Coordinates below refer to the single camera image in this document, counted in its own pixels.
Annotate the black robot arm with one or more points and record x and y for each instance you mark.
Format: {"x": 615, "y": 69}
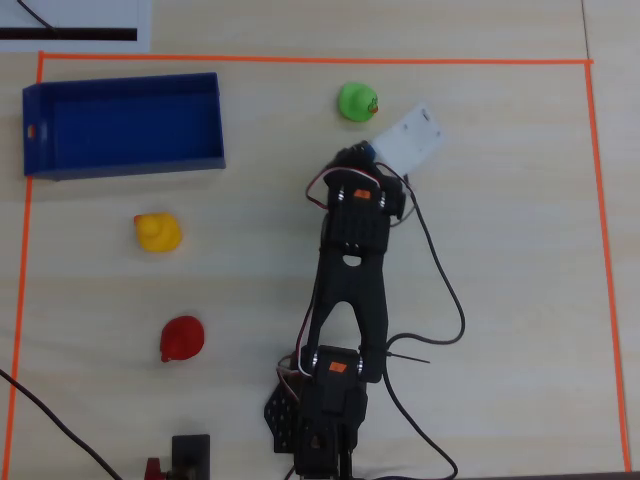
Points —
{"x": 352, "y": 280}

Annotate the green rubber duck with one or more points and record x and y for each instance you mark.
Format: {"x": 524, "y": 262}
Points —
{"x": 356, "y": 102}

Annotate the yellow rubber duck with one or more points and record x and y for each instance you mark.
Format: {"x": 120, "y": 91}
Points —
{"x": 157, "y": 232}

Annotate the blue rectangular plastic box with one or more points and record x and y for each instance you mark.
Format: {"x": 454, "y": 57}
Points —
{"x": 125, "y": 125}

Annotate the red rubber duck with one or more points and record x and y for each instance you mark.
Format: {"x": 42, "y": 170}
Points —
{"x": 182, "y": 338}

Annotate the orange tape strip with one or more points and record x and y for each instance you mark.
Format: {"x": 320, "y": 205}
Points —
{"x": 22, "y": 270}
{"x": 606, "y": 260}
{"x": 300, "y": 59}

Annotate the black zip tie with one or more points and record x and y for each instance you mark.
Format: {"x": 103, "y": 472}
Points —
{"x": 407, "y": 358}

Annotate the white paper with black bar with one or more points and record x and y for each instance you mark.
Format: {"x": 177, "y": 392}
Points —
{"x": 75, "y": 17}

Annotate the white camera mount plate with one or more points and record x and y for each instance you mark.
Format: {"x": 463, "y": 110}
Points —
{"x": 407, "y": 141}

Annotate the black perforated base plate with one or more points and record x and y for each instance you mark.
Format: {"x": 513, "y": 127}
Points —
{"x": 281, "y": 417}

